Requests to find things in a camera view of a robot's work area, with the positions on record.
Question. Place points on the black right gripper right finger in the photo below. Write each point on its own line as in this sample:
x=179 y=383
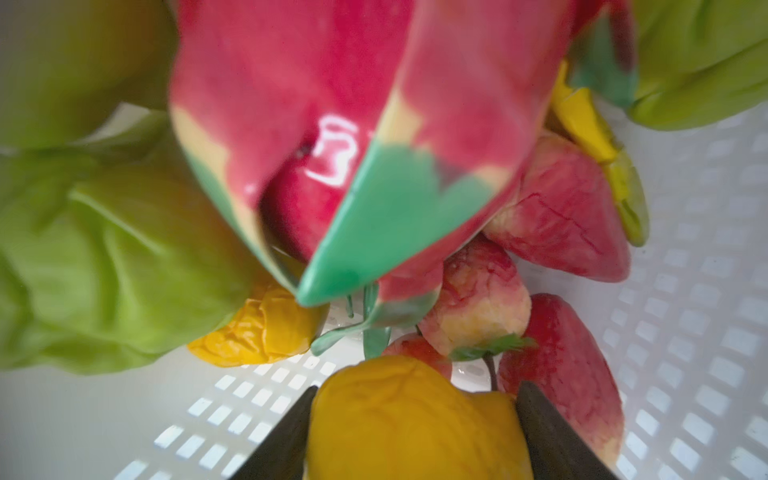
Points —
x=556 y=451

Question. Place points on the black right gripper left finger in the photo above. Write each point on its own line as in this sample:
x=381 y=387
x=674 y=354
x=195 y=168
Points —
x=281 y=456

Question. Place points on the green fake custard apple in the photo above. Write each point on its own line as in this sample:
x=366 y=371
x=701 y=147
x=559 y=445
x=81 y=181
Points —
x=66 y=66
x=112 y=255
x=699 y=62

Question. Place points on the yellow fake mango small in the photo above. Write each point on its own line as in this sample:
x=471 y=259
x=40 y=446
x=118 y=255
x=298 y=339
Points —
x=270 y=327

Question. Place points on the pink fake dragon fruit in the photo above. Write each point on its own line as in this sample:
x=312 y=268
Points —
x=354 y=145

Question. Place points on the yellow fake banana bunch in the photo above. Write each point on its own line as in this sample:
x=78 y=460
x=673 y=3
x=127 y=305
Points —
x=576 y=113

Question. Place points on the white plastic basket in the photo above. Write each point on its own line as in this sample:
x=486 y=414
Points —
x=685 y=337

